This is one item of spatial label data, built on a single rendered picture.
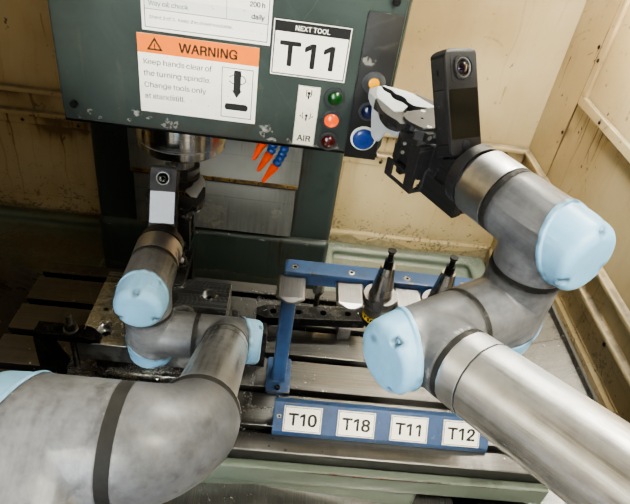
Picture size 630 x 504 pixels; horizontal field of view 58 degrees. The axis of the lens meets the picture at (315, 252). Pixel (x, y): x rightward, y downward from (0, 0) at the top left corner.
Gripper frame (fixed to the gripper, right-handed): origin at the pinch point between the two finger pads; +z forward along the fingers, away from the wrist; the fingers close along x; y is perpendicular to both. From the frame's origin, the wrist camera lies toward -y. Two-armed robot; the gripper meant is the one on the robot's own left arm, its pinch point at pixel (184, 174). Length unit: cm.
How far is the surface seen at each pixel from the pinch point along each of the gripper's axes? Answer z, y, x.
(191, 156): -8.4, -8.9, 3.0
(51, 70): 81, 17, -58
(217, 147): -5.1, -9.4, 6.9
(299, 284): -15.2, 11.4, 24.0
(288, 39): -21.7, -34.8, 17.8
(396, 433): -25, 40, 47
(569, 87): 70, -2, 100
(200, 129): -21.6, -20.9, 6.8
